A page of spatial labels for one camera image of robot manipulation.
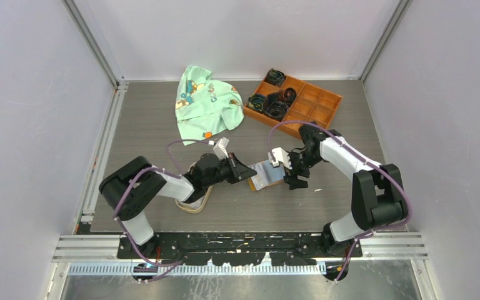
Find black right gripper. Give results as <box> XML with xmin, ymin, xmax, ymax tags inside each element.
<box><xmin>282</xmin><ymin>149</ymin><xmax>324</xmax><ymax>190</ymax></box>

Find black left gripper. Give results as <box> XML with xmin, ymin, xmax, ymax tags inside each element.
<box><xmin>204</xmin><ymin>152</ymin><xmax>256</xmax><ymax>188</ymax></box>

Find orange leather card holder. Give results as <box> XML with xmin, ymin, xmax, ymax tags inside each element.
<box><xmin>248</xmin><ymin>160</ymin><xmax>285</xmax><ymax>191</ymax></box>

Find beige oval card tray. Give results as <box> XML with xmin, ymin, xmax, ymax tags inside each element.
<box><xmin>175</xmin><ymin>162</ymin><xmax>213</xmax><ymax>214</ymax></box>

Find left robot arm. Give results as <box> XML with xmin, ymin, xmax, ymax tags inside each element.
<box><xmin>98</xmin><ymin>153</ymin><xmax>257</xmax><ymax>258</ymax></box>

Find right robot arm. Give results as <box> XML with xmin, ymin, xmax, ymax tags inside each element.
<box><xmin>270</xmin><ymin>122</ymin><xmax>410</xmax><ymax>257</ymax></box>

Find blue yellow rolled tie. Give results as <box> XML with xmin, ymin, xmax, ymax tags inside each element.
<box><xmin>247</xmin><ymin>94</ymin><xmax>266</xmax><ymax>113</ymax></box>

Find light green printed shirt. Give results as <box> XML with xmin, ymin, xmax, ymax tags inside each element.
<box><xmin>175</xmin><ymin>66</ymin><xmax>244</xmax><ymax>146</ymax></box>

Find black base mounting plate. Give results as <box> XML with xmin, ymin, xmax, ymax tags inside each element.
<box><xmin>139</xmin><ymin>232</ymin><xmax>362</xmax><ymax>266</ymax></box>

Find black orange rolled tie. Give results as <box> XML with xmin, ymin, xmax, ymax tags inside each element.
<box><xmin>280</xmin><ymin>87</ymin><xmax>297</xmax><ymax>107</ymax></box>

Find dark green rolled tie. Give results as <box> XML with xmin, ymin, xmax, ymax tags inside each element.
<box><xmin>264</xmin><ymin>68</ymin><xmax>286</xmax><ymax>87</ymax></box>

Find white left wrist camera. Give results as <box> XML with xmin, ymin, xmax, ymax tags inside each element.
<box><xmin>209</xmin><ymin>137</ymin><xmax>229</xmax><ymax>160</ymax></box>

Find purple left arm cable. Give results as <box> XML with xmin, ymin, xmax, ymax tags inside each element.
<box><xmin>112</xmin><ymin>139</ymin><xmax>216</xmax><ymax>284</ymax></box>

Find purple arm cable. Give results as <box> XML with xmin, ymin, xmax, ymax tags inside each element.
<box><xmin>112</xmin><ymin>139</ymin><xmax>216</xmax><ymax>284</ymax></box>
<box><xmin>266</xmin><ymin>120</ymin><xmax>413</xmax><ymax>285</ymax></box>

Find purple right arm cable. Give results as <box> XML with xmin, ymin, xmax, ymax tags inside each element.
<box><xmin>266</xmin><ymin>120</ymin><xmax>413</xmax><ymax>285</ymax></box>

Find aluminium front rail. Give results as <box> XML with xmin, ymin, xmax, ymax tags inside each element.
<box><xmin>52</xmin><ymin>232</ymin><xmax>428</xmax><ymax>281</ymax></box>

